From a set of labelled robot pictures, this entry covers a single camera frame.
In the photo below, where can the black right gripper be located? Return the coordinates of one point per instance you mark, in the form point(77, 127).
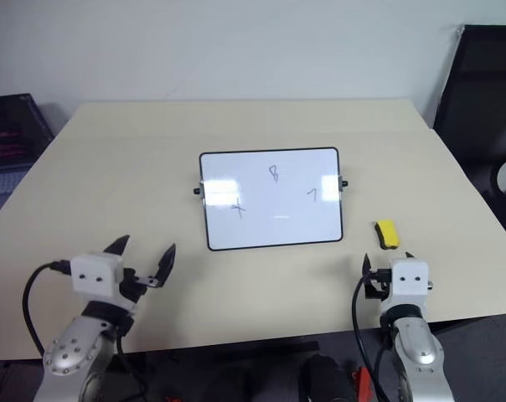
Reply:
point(378, 285)

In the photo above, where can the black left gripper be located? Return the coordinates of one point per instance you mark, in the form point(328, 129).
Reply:
point(131, 289)

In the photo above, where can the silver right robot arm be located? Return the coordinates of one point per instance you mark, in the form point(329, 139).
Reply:
point(420, 356)

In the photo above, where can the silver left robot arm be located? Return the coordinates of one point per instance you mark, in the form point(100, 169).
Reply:
point(75, 341)

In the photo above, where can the yellow and black eraser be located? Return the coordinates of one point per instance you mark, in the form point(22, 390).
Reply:
point(389, 233)

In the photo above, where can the black-framed tabletop whiteboard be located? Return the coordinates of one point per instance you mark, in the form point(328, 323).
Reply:
point(274, 209)

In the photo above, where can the red object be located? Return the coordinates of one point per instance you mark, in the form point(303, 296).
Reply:
point(364, 385)

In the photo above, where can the dark rounded shape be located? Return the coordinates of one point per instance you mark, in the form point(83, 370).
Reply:
point(324, 379)

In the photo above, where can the black chair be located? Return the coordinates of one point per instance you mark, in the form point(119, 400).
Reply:
point(504, 180)

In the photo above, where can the open laptop computer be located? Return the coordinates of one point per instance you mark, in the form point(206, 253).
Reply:
point(14, 134)

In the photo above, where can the black flat panel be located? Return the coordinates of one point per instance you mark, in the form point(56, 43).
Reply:
point(479, 92)

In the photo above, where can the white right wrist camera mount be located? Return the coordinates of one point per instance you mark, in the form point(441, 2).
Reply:
point(409, 280)

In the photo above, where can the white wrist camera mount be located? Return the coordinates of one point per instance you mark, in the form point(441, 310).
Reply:
point(91, 274)
point(409, 280)

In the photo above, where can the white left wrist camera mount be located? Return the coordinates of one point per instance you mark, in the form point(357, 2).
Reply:
point(91, 274)

